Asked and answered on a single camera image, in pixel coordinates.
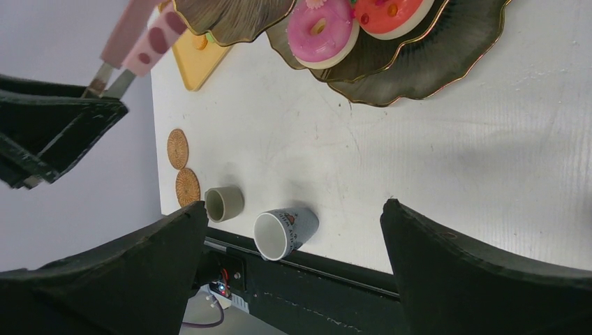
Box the pink frosted donut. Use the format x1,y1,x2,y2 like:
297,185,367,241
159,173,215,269
286,0,360,70

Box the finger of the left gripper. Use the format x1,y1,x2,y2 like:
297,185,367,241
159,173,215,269
0,73,94,191
1,91,128,185

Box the orange sandwich cookie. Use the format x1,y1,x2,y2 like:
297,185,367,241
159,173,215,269
191,35,209,50

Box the pink handled metal tongs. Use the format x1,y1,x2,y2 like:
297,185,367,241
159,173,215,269
82,0,187,99

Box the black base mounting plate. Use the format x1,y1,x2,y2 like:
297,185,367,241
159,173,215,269
205,228,410,334

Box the red strawberry donut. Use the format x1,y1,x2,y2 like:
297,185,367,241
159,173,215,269
353,0,434,40

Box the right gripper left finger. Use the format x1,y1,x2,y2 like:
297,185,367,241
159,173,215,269
1,202,208,334

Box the grey small cup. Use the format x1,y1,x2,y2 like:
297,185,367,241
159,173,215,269
205,186,244,223

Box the yellow serving tray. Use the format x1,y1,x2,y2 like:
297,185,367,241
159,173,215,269
171,29,232,91

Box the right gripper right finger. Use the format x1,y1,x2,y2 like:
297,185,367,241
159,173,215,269
380,199,591,334

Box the three tier glass stand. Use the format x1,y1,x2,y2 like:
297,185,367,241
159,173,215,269
173,0,507,107

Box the left white cable duct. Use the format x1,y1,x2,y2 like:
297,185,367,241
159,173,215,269
200,282,250,314

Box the blue grey mug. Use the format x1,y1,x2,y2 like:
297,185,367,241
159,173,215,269
253,207,320,261

